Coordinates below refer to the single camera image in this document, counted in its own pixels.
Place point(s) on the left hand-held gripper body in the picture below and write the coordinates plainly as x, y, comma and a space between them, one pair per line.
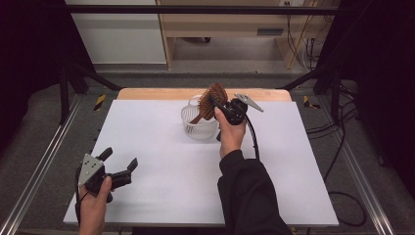
89, 168

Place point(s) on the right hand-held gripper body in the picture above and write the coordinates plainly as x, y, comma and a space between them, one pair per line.
236, 112

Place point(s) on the brown wooden hairbrush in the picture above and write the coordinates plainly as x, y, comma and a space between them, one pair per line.
208, 107

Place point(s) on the white slotted plastic basket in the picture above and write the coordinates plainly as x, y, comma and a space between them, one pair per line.
199, 132

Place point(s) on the person's right hand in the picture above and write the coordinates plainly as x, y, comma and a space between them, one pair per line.
231, 138

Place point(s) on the person's left hand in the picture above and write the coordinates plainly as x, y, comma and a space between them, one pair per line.
93, 210

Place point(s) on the white table sheet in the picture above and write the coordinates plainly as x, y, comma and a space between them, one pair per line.
156, 196

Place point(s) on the yellow black floor tape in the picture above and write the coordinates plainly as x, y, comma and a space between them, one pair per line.
100, 102
307, 102

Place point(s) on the wooden table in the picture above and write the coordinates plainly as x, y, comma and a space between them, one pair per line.
153, 94

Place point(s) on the light wooden desk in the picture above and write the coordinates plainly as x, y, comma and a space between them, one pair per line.
225, 24

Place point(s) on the white cabinet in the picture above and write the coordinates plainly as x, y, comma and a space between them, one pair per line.
120, 39

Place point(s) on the black curtain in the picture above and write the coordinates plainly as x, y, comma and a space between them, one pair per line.
385, 81
29, 65

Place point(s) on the metal floor rail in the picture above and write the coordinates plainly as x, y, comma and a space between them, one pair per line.
42, 163
365, 192

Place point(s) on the black frame leg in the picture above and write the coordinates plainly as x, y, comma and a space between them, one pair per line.
64, 98
335, 98

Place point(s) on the black frame crossbar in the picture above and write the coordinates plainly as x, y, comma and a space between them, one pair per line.
195, 9

